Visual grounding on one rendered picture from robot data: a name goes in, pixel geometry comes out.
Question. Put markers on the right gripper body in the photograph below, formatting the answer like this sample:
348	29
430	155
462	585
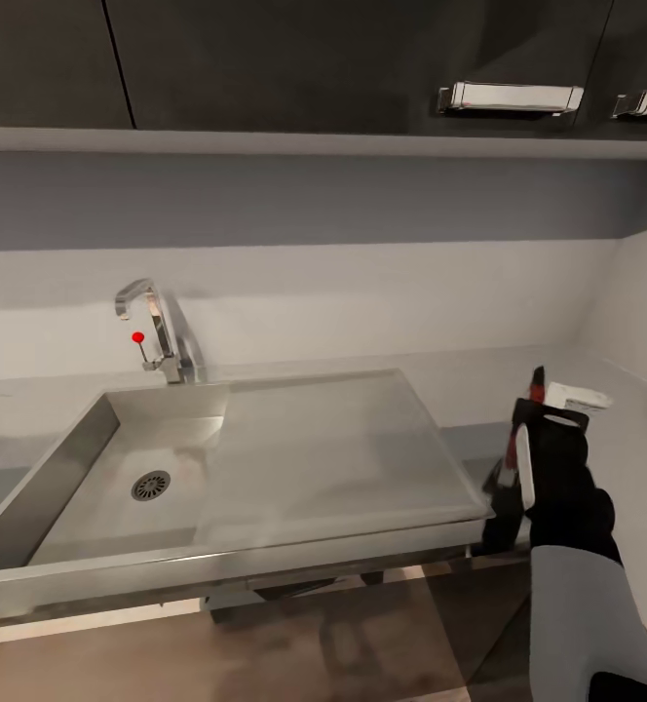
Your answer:
525	409

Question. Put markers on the parer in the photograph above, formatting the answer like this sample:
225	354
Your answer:
537	386

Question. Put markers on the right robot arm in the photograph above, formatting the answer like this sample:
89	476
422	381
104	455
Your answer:
587	638

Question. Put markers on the drop in sink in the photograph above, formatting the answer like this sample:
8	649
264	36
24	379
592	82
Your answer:
244	464

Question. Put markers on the cabinet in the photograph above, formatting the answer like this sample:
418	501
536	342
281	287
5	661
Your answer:
498	79
62	88

